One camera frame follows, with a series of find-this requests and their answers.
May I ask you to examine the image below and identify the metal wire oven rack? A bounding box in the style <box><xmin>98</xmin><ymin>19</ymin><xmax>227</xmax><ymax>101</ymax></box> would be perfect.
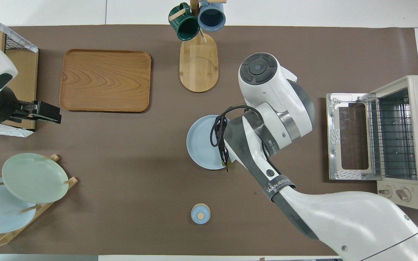
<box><xmin>367</xmin><ymin>97</ymin><xmax>418</xmax><ymax>179</ymax></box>

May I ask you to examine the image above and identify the wooden serving tray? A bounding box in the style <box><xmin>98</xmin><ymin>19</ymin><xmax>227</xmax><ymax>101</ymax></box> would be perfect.
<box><xmin>59</xmin><ymin>49</ymin><xmax>152</xmax><ymax>113</ymax></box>

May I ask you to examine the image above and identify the wooden plate rack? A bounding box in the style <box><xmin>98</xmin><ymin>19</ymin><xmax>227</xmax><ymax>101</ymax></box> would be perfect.
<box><xmin>0</xmin><ymin>154</ymin><xmax>78</xmax><ymax>249</ymax></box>

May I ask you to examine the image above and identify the blue mug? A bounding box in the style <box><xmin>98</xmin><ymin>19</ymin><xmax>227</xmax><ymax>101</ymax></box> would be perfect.
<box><xmin>198</xmin><ymin>0</ymin><xmax>226</xmax><ymax>32</ymax></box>

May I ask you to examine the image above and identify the wooden step shelf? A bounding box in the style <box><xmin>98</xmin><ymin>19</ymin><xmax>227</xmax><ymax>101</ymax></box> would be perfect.
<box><xmin>0</xmin><ymin>27</ymin><xmax>39</xmax><ymax>130</ymax></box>

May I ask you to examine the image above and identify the small blue dome lid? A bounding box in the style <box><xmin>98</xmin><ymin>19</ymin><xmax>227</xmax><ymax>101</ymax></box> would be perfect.
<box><xmin>191</xmin><ymin>203</ymin><xmax>211</xmax><ymax>224</ymax></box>

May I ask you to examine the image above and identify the brown table mat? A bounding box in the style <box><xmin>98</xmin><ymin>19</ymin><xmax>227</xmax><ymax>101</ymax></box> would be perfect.
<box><xmin>0</xmin><ymin>25</ymin><xmax>418</xmax><ymax>256</ymax></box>

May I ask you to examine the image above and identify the black wire basket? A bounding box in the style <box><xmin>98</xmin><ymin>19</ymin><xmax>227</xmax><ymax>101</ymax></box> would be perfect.
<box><xmin>0</xmin><ymin>16</ymin><xmax>24</xmax><ymax>51</ymax></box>

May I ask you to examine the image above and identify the pale green plate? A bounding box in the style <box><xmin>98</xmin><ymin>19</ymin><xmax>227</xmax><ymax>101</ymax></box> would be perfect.
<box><xmin>2</xmin><ymin>153</ymin><xmax>69</xmax><ymax>204</ymax></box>

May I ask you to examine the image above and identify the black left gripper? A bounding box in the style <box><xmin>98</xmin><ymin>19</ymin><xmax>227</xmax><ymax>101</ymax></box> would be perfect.
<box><xmin>13</xmin><ymin>101</ymin><xmax>62</xmax><ymax>124</ymax></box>

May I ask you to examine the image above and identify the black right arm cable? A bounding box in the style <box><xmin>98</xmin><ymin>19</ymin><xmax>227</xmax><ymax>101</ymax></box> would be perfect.
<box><xmin>210</xmin><ymin>104</ymin><xmax>257</xmax><ymax>147</ymax></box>

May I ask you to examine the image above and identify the wire mesh wooden shelf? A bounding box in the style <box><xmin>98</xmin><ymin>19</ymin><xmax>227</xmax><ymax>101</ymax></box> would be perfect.
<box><xmin>0</xmin><ymin>9</ymin><xmax>38</xmax><ymax>137</ymax></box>

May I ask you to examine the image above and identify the dark green mug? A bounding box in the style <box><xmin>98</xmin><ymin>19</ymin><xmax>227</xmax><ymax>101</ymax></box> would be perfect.
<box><xmin>168</xmin><ymin>3</ymin><xmax>200</xmax><ymax>41</ymax></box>

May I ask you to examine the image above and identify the wooden mug tree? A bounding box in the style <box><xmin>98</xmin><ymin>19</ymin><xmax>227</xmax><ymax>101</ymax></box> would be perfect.
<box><xmin>168</xmin><ymin>0</ymin><xmax>227</xmax><ymax>93</ymax></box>

